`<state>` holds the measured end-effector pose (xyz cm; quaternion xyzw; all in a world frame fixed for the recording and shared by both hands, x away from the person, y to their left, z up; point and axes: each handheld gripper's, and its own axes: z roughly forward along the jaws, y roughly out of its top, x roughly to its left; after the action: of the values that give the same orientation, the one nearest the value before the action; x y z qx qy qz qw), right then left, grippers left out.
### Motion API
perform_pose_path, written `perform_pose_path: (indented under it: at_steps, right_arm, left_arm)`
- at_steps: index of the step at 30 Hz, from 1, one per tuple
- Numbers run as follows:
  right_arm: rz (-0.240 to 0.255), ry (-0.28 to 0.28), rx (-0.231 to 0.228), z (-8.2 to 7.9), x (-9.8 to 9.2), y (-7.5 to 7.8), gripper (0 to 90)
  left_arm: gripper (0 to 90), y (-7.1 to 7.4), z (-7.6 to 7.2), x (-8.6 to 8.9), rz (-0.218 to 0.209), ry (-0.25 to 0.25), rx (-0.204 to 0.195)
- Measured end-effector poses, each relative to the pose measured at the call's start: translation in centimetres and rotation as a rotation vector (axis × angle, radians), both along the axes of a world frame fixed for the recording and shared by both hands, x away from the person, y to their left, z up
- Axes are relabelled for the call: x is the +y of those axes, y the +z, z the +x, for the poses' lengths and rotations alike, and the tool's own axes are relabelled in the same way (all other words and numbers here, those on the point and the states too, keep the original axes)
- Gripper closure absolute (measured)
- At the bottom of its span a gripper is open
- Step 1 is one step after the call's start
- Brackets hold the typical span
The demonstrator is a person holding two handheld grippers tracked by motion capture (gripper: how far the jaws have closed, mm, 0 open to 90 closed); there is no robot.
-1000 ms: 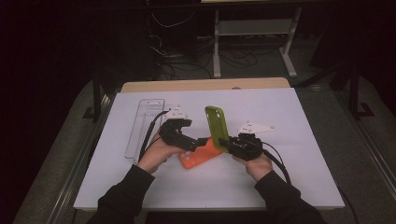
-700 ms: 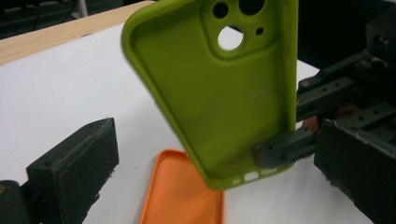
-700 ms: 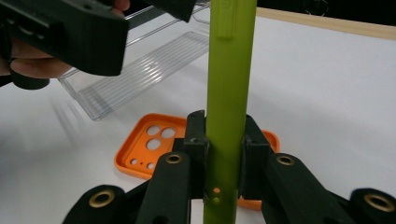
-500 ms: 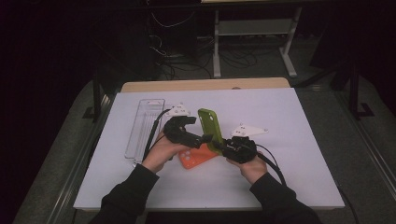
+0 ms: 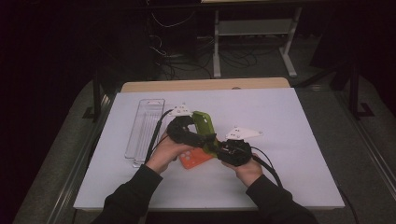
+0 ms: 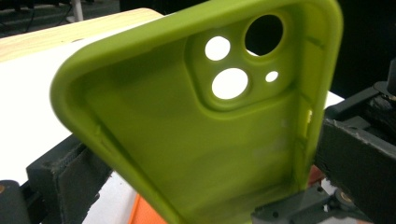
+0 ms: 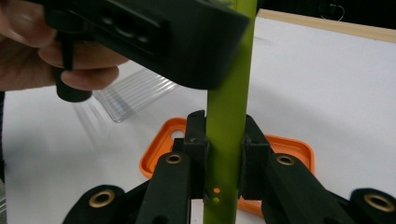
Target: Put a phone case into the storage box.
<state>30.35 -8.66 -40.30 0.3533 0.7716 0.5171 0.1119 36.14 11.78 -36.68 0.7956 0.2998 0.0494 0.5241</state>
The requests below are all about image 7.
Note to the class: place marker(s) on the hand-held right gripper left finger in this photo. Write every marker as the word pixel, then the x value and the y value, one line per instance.
pixel 177 180

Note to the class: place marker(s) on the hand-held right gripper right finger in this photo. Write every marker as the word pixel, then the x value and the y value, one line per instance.
pixel 280 186

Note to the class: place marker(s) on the clear plastic ribbed rack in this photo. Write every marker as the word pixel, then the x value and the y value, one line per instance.
pixel 134 93

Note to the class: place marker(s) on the green cartoon phone case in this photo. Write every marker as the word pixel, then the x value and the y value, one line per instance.
pixel 227 124

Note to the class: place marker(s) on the orange phone case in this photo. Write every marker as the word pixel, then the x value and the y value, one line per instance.
pixel 155 155

